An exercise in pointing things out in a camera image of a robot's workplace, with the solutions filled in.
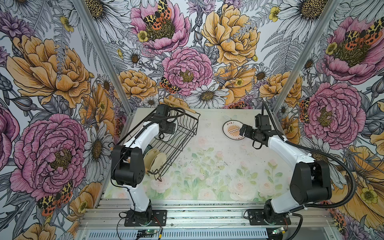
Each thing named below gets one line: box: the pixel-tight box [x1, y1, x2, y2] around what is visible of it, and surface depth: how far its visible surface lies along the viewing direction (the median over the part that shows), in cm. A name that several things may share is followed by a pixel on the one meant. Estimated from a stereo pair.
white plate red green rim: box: [222, 120, 245, 141], surface depth 111 cm
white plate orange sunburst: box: [222, 120, 246, 140], surface depth 111 cm
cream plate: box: [150, 152, 167, 175], surface depth 83 cm
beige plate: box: [143, 148, 161, 171], surface depth 84 cm
